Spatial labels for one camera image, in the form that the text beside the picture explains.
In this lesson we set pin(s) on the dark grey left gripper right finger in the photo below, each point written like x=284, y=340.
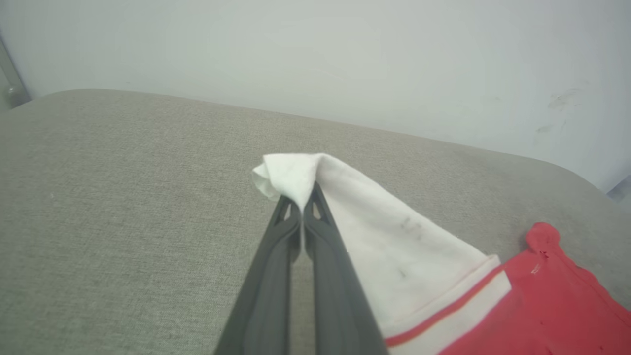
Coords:
x=335, y=305

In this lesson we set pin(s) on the grey metal pole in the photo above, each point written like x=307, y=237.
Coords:
x=11, y=79

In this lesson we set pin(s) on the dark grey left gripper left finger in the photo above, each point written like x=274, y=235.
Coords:
x=266, y=305

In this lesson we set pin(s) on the red and white jersey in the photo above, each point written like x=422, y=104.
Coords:
x=404, y=256

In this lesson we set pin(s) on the grey fabric sofa cushion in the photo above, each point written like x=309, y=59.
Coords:
x=123, y=207

